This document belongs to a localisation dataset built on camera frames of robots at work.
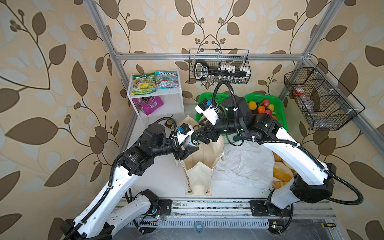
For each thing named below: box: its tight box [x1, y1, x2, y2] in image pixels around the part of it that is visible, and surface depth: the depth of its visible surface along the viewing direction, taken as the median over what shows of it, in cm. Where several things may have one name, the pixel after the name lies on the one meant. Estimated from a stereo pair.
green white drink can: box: [183, 135, 202, 147], surface depth 59 cm
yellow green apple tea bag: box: [131, 72, 157, 95], surface depth 84 cm
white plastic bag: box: [211, 140, 275, 191], surface depth 84 cm
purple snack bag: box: [132, 96, 164, 116], surface depth 93 cm
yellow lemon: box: [248, 101, 257, 111], surface depth 113 cm
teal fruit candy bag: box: [155, 70, 180, 90], surface depth 84 cm
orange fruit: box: [257, 105, 266, 114], surface depth 113 cm
